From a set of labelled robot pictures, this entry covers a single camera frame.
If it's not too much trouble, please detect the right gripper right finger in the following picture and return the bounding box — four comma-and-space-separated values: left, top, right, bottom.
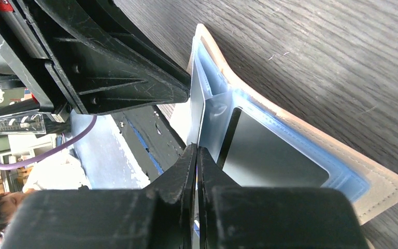
197, 147, 368, 248

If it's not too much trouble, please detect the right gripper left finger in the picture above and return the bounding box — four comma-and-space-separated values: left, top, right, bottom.
2, 144, 197, 248

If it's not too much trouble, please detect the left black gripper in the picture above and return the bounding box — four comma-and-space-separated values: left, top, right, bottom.
0, 1, 191, 120

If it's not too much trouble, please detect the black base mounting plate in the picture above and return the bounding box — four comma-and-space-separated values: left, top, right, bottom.
111, 106, 186, 181

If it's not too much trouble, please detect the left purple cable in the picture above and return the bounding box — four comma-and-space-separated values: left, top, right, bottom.
0, 87, 98, 171

